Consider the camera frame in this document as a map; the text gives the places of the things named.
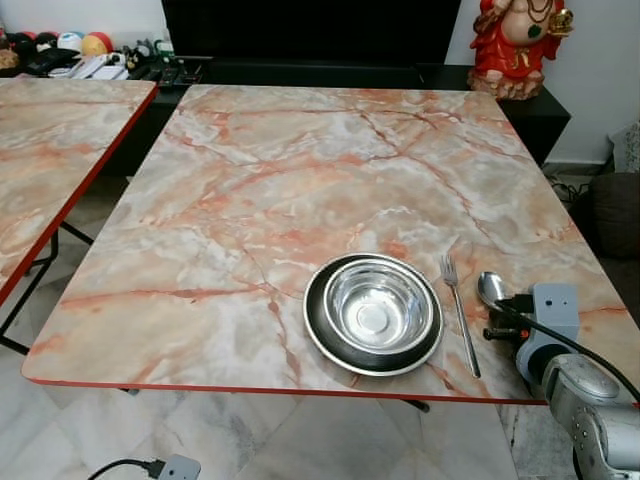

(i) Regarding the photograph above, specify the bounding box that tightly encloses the silver metal spoon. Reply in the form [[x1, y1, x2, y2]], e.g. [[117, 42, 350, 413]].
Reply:
[[476, 270, 512, 322]]

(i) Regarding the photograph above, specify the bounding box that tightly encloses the black pouch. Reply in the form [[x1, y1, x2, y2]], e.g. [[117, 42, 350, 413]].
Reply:
[[24, 47, 84, 78]]

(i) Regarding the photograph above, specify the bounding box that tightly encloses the black round plush toy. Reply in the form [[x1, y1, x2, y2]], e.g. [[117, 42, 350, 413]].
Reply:
[[4, 32, 59, 57]]

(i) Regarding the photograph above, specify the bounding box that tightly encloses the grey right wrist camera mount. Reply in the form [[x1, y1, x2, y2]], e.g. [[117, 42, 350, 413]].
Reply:
[[529, 282, 582, 347]]

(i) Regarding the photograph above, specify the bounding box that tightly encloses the grey patterned cushion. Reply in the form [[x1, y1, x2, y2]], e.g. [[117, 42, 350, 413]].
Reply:
[[609, 119, 640, 177]]

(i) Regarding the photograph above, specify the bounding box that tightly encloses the red laughing buddha statue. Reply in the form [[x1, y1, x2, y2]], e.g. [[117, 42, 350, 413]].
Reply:
[[467, 0, 577, 102]]

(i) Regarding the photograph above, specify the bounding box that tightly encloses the shiny steel bowl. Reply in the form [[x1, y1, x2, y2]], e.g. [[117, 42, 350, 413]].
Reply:
[[321, 261, 435, 357]]

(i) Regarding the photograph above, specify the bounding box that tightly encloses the dark brown sofa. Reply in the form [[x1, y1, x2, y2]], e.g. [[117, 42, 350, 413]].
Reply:
[[589, 169, 640, 293]]

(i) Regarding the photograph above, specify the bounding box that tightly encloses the white and teal ball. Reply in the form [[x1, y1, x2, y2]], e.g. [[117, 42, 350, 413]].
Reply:
[[56, 31, 85, 54]]

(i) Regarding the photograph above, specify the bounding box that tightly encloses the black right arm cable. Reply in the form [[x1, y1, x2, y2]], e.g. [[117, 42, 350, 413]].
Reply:
[[496, 300, 640, 404]]

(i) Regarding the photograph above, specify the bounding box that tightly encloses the large black television screen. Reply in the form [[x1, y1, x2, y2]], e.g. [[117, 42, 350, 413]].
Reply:
[[161, 0, 464, 70]]

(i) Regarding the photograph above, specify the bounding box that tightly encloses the white plastic box device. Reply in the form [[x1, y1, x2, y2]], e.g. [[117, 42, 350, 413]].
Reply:
[[159, 454, 202, 480]]

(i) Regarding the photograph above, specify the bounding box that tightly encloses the silver metal fork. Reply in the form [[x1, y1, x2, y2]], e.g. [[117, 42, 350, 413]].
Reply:
[[439, 252, 483, 380]]

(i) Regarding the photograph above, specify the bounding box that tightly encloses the round black-rimmed metal plate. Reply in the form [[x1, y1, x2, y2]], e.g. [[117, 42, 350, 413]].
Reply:
[[302, 252, 445, 379]]

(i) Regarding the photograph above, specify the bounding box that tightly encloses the black plug cable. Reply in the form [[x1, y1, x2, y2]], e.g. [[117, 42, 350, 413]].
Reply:
[[87, 457, 167, 480]]

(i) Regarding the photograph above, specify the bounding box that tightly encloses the orange and yellow ball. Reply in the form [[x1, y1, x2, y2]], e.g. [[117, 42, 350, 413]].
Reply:
[[81, 31, 116, 59]]

